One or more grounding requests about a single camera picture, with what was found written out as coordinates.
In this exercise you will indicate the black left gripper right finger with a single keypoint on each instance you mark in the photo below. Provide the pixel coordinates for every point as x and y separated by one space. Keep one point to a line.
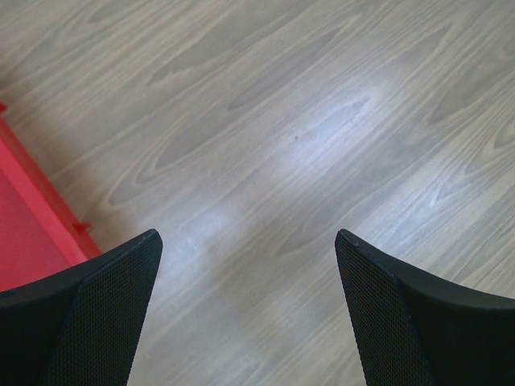
414 328

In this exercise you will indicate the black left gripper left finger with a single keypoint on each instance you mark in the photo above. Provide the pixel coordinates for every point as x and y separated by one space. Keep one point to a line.
80 326

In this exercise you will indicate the red plastic bin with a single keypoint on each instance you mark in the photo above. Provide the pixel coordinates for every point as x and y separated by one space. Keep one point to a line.
40 235

